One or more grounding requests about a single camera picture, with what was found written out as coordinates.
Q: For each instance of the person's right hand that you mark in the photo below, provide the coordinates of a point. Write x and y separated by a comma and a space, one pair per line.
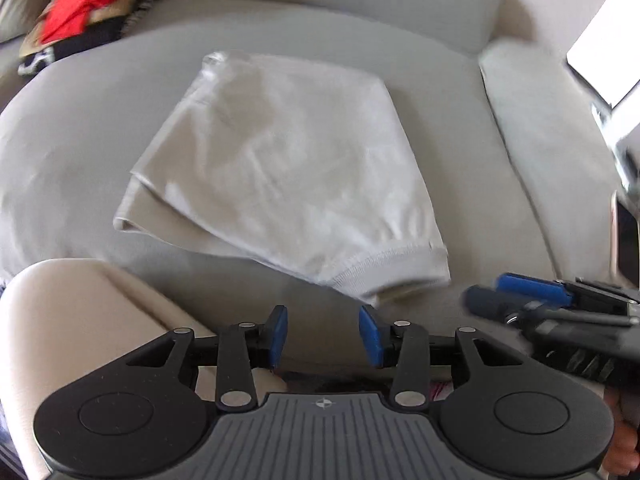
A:
622, 440

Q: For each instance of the beige throw pillow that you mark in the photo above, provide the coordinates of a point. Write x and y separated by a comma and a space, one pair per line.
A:
20, 5

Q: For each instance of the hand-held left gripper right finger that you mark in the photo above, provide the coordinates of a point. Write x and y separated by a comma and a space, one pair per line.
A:
370, 340

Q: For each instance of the white flat panel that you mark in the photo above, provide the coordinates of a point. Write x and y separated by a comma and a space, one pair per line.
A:
602, 65

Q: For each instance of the smartphone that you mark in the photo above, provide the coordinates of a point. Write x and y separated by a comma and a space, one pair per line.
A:
627, 240

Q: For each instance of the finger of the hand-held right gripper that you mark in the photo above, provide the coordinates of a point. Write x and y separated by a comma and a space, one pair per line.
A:
537, 287
492, 302

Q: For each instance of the grey sofa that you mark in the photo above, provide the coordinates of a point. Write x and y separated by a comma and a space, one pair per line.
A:
75, 135

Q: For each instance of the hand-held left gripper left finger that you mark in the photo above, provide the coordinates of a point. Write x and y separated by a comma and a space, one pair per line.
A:
278, 336

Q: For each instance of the white printed sweatshirt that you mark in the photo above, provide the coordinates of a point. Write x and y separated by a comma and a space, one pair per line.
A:
280, 160

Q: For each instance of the blurred grey object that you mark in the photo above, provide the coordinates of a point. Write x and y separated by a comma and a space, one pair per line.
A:
622, 155

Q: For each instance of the light grey cushion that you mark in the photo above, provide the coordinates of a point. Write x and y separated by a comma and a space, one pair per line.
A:
540, 135

